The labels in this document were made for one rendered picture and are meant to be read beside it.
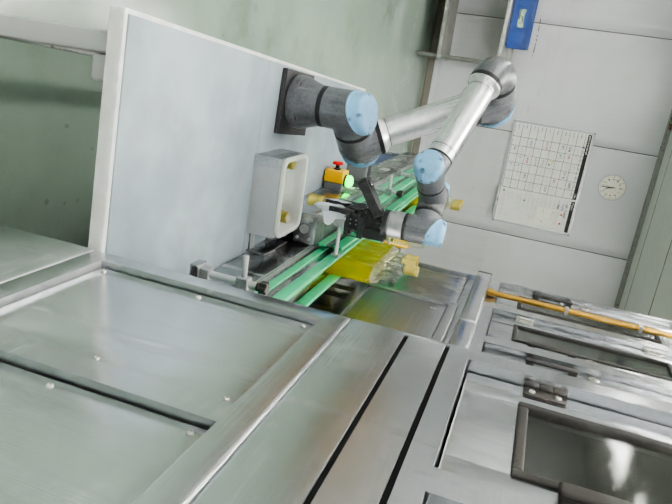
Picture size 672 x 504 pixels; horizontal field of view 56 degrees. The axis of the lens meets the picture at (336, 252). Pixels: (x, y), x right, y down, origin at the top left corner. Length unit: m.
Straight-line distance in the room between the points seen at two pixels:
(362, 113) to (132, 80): 0.73
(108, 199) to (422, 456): 0.76
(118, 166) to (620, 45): 6.92
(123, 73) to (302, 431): 0.74
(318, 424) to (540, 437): 0.29
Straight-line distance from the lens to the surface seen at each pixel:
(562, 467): 0.82
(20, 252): 1.20
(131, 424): 0.74
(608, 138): 7.78
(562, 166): 7.77
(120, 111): 1.22
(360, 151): 1.88
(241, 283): 1.30
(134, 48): 1.23
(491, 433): 0.83
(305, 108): 1.82
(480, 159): 7.82
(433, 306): 2.14
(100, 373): 0.81
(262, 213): 1.75
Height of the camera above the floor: 1.46
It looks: 15 degrees down
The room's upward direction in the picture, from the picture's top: 103 degrees clockwise
